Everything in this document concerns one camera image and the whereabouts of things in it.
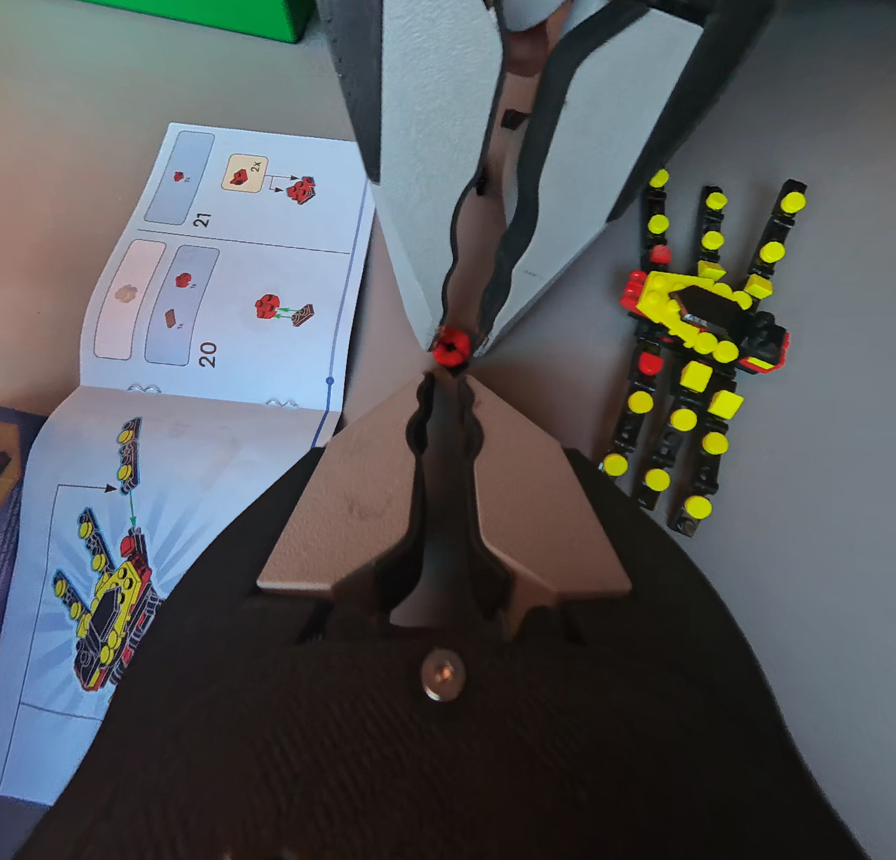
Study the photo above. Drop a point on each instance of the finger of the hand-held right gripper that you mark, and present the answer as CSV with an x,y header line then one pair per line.
x,y
602,146
427,125

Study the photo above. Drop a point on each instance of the small red lego piece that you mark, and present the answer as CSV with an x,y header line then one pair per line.
x,y
449,343

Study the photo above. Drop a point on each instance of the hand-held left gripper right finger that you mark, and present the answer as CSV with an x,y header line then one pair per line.
x,y
539,503

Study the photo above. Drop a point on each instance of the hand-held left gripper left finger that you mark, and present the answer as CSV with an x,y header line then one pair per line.
x,y
350,496

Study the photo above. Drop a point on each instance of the black yellow lego spider model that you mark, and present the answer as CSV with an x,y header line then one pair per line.
x,y
707,328

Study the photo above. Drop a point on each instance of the dark purple printed packet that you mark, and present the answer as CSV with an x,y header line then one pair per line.
x,y
17,496

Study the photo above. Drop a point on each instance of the lego instruction booklet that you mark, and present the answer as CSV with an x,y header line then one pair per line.
x,y
210,328

